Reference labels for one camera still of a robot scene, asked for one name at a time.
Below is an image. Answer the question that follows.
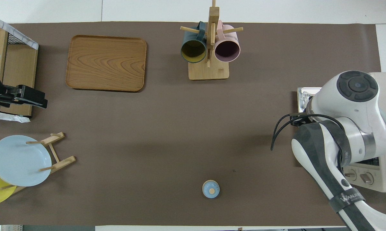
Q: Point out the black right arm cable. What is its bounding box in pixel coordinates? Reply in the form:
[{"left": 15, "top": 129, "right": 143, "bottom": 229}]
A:
[{"left": 271, "top": 114, "right": 345, "bottom": 174}]

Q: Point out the brown table mat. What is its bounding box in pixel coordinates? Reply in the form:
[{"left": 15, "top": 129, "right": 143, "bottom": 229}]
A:
[{"left": 0, "top": 22, "right": 386, "bottom": 226}]

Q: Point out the wooden shelf unit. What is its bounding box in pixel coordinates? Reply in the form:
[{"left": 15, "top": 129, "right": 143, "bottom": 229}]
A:
[{"left": 0, "top": 13, "right": 39, "bottom": 123}]

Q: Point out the dark blue mug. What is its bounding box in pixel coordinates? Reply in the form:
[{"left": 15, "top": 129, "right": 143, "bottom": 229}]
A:
[{"left": 180, "top": 21, "right": 207, "bottom": 64}]

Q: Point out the wire and wood shelf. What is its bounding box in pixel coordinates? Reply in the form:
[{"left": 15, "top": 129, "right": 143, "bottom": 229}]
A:
[{"left": 0, "top": 26, "right": 39, "bottom": 116}]

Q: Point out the glass oven door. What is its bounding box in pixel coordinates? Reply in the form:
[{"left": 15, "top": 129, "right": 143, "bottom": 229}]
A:
[{"left": 297, "top": 87, "right": 322, "bottom": 113}]

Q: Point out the brown wooden tray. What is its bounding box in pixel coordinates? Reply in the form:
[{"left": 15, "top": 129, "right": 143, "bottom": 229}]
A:
[{"left": 66, "top": 35, "right": 147, "bottom": 92}]

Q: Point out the pink mug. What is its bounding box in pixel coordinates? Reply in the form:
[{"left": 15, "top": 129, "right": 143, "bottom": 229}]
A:
[{"left": 214, "top": 21, "right": 241, "bottom": 63}]

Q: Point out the wooden plate rack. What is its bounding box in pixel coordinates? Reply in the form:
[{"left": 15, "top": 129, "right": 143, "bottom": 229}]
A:
[{"left": 0, "top": 132, "right": 76, "bottom": 194}]

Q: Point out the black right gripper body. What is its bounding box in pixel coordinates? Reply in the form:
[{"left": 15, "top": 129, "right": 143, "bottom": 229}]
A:
[{"left": 290, "top": 114, "right": 313, "bottom": 126}]

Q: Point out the small blue round bell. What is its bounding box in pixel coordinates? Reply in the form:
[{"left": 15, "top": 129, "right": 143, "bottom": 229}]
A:
[{"left": 202, "top": 180, "right": 220, "bottom": 199}]

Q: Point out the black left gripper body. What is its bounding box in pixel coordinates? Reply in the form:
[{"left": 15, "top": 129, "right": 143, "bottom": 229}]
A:
[{"left": 0, "top": 70, "right": 20, "bottom": 108}]

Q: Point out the light blue plate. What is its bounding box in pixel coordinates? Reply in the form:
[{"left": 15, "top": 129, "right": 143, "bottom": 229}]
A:
[{"left": 0, "top": 135, "right": 52, "bottom": 187}]

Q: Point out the wooden mug tree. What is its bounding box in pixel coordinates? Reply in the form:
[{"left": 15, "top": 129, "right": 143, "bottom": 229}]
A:
[{"left": 180, "top": 0, "right": 244, "bottom": 81}]

